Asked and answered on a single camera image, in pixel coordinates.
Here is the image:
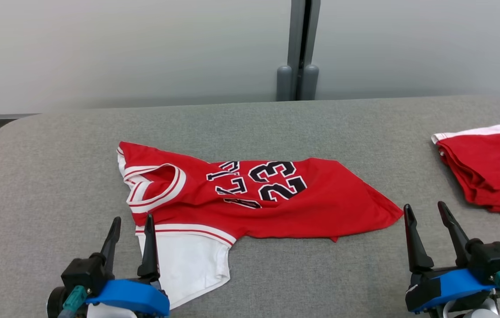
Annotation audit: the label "grey partition post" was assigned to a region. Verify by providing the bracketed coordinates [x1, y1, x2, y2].
[276, 0, 321, 102]

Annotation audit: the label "grey wall base rail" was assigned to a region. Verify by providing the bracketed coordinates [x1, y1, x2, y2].
[0, 114, 40, 122]

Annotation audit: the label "grey fabric sofa surface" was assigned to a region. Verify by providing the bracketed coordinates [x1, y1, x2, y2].
[0, 95, 500, 318]

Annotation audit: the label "red shorts with white band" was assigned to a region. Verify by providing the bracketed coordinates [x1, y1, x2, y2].
[431, 124, 500, 216]

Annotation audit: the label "teal left camera cable connector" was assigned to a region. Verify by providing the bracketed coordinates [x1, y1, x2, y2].
[57, 285, 89, 318]

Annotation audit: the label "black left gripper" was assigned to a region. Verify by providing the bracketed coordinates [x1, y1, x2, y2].
[46, 214, 161, 318]

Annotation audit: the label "red basketball jersey number 23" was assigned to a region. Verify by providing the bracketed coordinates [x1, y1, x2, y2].
[116, 140, 404, 310]

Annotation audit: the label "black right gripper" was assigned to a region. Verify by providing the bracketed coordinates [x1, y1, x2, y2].
[404, 201, 471, 314]

